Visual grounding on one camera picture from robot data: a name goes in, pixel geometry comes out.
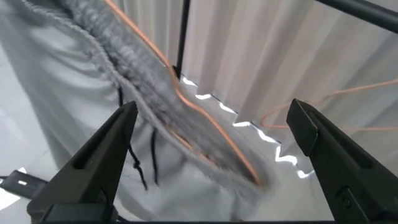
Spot pink clothes hanger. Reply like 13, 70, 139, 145
260, 78, 398, 131
104, 0, 262, 187

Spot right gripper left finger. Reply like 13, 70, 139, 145
27, 100, 139, 222

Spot white curtain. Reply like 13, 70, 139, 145
114, 0, 398, 175

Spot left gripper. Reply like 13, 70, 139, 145
0, 169, 47, 200

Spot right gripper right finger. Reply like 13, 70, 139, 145
285, 98, 398, 222

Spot pale grey shorts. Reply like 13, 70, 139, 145
0, 0, 277, 222

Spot black clothes rack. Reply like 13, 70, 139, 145
173, 0, 398, 78

